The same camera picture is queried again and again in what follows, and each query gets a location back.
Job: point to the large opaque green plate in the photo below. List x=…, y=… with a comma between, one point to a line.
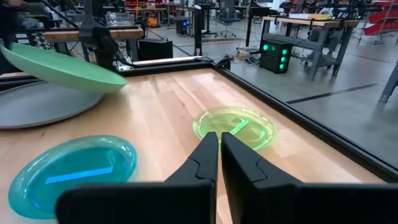
x=62, y=70

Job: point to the computer tower with green lights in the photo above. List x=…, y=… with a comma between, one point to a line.
x=270, y=60

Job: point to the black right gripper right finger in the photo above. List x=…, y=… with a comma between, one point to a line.
x=280, y=202

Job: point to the blue office chair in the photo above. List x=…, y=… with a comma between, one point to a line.
x=228, y=21

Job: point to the wooden workbench with black legs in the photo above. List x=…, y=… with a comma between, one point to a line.
x=124, y=33

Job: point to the grey table leg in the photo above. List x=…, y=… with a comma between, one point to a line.
x=388, y=85

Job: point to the computer tower with blue light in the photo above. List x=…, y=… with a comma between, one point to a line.
x=183, y=26

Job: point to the blue translucent plastic plate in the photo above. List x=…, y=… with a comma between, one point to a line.
x=77, y=161

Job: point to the black table edge frame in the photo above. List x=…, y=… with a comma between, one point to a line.
x=311, y=125

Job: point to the black box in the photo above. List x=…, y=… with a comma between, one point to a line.
x=155, y=49

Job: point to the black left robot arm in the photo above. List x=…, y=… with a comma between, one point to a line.
x=102, y=46

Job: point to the red storage bins rack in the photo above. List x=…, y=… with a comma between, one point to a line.
x=382, y=26

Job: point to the wooden workbench with grey legs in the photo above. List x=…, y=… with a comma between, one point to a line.
x=311, y=22

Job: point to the large grey plate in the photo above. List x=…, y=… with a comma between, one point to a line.
x=40, y=107

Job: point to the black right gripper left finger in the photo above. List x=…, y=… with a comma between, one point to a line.
x=186, y=202

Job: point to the clear plastic container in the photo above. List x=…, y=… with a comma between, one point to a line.
x=119, y=19

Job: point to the black upright post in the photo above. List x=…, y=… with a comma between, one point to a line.
x=198, y=31

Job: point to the green translucent plastic plate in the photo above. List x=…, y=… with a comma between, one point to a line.
x=248, y=124

